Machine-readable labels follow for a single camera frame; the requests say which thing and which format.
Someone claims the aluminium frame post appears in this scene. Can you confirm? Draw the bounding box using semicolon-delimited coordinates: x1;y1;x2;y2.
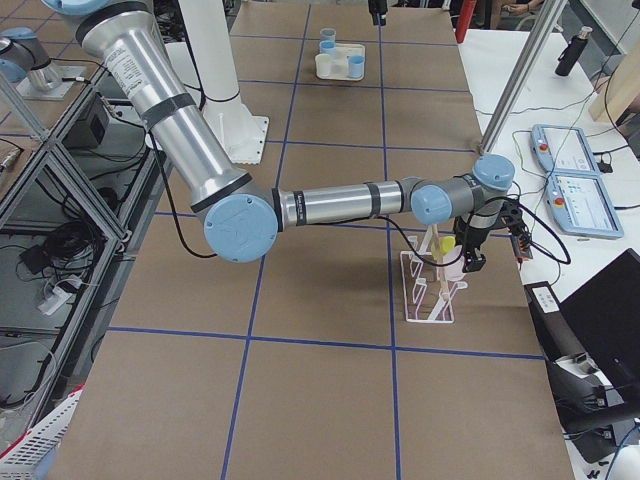
479;0;568;155

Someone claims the teach pendant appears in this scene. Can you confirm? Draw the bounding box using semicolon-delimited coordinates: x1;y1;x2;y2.
546;172;624;239
531;124;599;174

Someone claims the black water bottle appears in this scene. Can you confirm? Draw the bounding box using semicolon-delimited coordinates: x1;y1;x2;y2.
554;26;593;77

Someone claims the lower teach pendant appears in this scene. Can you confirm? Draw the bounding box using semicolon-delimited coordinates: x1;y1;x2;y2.
546;172;624;239

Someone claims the red cylinder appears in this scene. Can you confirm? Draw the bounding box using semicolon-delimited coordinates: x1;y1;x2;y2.
455;0;477;44

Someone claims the blue cup front row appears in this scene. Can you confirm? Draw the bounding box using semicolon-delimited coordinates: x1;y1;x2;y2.
348;55;365;81

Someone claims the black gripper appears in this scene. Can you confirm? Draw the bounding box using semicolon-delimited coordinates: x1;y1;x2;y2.
453;217;493;273

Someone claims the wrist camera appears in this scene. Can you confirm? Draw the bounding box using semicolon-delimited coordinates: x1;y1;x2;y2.
501;207;533;263

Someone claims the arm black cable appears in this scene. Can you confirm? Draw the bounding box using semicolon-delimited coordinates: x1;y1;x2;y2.
149;114;572;266

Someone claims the blue cup back row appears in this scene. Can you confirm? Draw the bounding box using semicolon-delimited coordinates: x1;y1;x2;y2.
319;40;336;57

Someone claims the yellow plastic cup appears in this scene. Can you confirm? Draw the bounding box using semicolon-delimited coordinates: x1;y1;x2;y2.
439;236;456;255

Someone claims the white wire cup rack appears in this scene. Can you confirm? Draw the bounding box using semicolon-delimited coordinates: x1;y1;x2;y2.
399;225;468;325

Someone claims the cream plastic tray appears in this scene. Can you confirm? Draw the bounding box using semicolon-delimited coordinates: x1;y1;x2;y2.
321;43;366;82

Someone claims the black laptop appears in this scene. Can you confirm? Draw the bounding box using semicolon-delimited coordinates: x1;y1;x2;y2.
560;248;639;386

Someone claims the grey plastic cup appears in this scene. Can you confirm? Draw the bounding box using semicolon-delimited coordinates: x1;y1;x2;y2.
320;27;336;42

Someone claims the upper teach pendant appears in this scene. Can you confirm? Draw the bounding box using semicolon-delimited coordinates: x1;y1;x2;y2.
531;124;599;174

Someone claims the pink plastic cup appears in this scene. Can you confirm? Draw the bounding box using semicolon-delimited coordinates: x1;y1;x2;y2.
440;249;465;282

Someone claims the cream plastic cup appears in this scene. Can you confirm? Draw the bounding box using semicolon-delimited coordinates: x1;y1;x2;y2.
315;53;333;79

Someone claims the blue cup row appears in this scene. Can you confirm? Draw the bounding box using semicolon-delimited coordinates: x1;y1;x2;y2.
348;55;365;81
319;40;336;57

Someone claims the aluminium frame shelf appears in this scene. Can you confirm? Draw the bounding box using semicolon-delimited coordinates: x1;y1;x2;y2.
1;71;162;424

